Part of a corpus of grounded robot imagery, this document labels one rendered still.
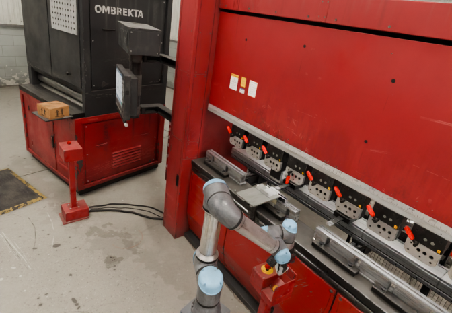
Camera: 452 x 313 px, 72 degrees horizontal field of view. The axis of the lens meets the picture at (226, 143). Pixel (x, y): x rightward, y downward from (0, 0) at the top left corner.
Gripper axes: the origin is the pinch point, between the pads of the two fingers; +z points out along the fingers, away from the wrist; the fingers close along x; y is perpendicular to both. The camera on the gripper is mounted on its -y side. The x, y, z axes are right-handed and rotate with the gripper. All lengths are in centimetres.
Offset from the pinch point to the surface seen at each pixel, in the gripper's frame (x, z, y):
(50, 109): 228, -34, -87
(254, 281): 10.8, 12.6, -6.9
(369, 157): -7, -67, 45
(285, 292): -5.0, 11.4, 3.2
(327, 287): -14.0, 12.0, 28.0
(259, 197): 48, -14, 22
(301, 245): 9.3, -1.0, 27.1
